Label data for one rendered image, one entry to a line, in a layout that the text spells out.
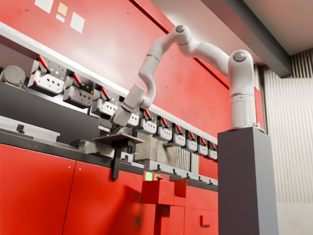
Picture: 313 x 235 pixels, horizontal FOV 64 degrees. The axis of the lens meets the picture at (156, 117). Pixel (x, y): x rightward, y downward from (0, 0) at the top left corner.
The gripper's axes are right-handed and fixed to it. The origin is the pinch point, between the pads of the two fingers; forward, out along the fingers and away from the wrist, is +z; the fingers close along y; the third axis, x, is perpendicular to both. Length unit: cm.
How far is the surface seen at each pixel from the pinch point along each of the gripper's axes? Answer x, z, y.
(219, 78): -73, -82, -151
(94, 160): 17.7, 13.3, 13.6
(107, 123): -10.8, 1.0, -1.7
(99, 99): -16.3, -10.6, 9.1
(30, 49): -22, -18, 55
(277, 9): -112, -217, -222
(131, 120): -12.5, -6.6, -19.2
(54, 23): -37, -35, 47
